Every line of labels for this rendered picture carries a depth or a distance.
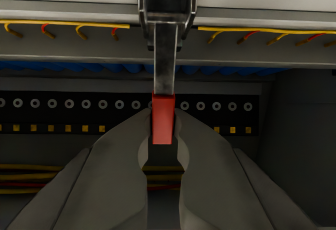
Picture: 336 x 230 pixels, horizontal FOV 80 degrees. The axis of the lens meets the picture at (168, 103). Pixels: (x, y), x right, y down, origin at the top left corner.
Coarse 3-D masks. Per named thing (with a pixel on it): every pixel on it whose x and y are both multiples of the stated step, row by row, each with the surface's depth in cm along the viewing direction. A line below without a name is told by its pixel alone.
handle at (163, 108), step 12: (156, 24) 8; (168, 24) 8; (156, 36) 9; (168, 36) 9; (156, 48) 9; (168, 48) 9; (156, 60) 9; (168, 60) 9; (156, 72) 10; (168, 72) 10; (156, 84) 10; (168, 84) 10; (156, 96) 10; (168, 96) 10; (156, 108) 11; (168, 108) 11; (156, 120) 11; (168, 120) 11; (156, 132) 12; (168, 132) 12
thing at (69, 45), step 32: (0, 32) 13; (32, 32) 13; (64, 32) 13; (96, 32) 13; (128, 32) 13; (192, 32) 14; (224, 32) 14; (256, 32) 14; (288, 32) 12; (320, 32) 12; (192, 64) 15; (224, 64) 15; (256, 64) 14; (288, 64) 14; (320, 64) 14
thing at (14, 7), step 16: (0, 0) 11; (16, 0) 11; (32, 16) 11; (48, 16) 11; (64, 16) 11; (80, 16) 11; (96, 16) 11; (112, 16) 11; (128, 16) 11; (208, 16) 11; (224, 16) 11; (240, 16) 11; (256, 16) 11; (272, 16) 11; (288, 16) 11; (304, 16) 11; (320, 16) 11
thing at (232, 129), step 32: (0, 96) 25; (32, 96) 25; (64, 96) 25; (96, 96) 25; (128, 96) 25; (192, 96) 26; (224, 96) 26; (256, 96) 26; (0, 128) 24; (32, 128) 25; (64, 128) 25; (96, 128) 25; (224, 128) 26; (256, 128) 26
